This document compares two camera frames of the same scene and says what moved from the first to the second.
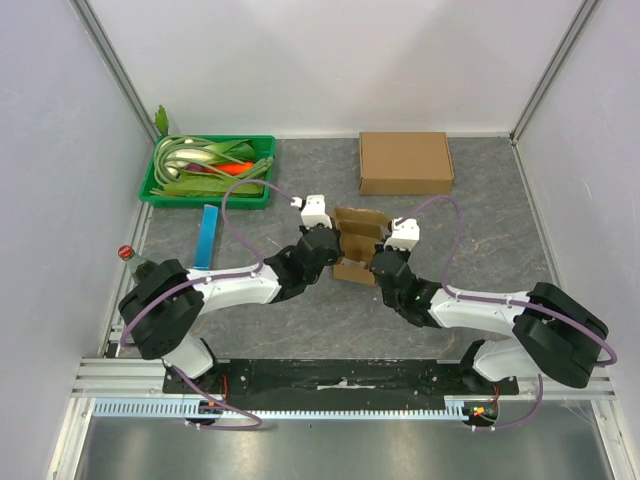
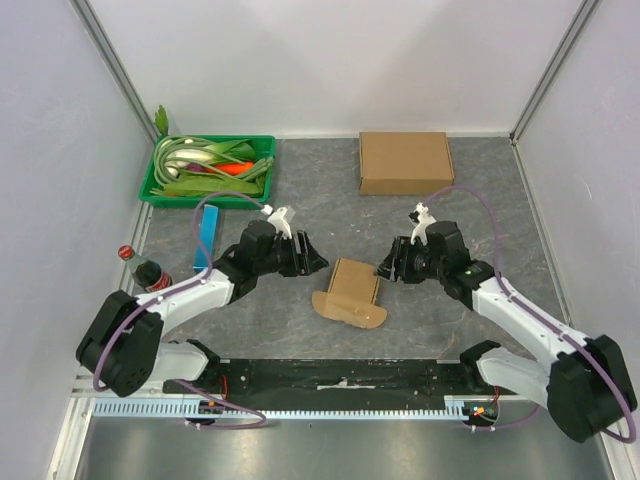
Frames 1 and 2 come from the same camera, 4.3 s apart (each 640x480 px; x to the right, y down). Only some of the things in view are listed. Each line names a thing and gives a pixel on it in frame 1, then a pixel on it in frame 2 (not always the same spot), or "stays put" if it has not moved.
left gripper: [337, 250] -> [306, 263]
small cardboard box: [361, 230] -> [351, 296]
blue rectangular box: [206, 238] stays put
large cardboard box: [405, 163] stays put
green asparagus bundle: [259, 167] stays put
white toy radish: [178, 158] stays put
